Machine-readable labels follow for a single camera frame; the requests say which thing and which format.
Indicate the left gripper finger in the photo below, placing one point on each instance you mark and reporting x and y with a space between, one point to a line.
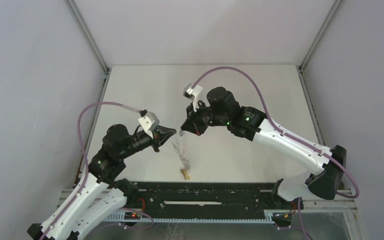
163 137
166 131

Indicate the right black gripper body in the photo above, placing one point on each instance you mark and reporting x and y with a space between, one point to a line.
203 116

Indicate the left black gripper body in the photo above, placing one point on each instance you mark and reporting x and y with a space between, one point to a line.
155 136

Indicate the key with yellow tag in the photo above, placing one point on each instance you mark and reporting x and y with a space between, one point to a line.
185 174

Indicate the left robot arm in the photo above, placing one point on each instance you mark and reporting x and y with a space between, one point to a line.
98 193

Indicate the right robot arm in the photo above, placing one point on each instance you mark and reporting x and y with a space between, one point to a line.
323 164

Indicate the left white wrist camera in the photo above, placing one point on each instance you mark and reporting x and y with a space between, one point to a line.
148 121

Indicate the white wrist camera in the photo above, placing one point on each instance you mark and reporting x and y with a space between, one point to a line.
193 93
148 121

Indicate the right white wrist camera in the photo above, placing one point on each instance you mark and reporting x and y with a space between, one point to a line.
193 93

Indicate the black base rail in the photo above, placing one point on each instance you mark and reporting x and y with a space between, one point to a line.
209 201

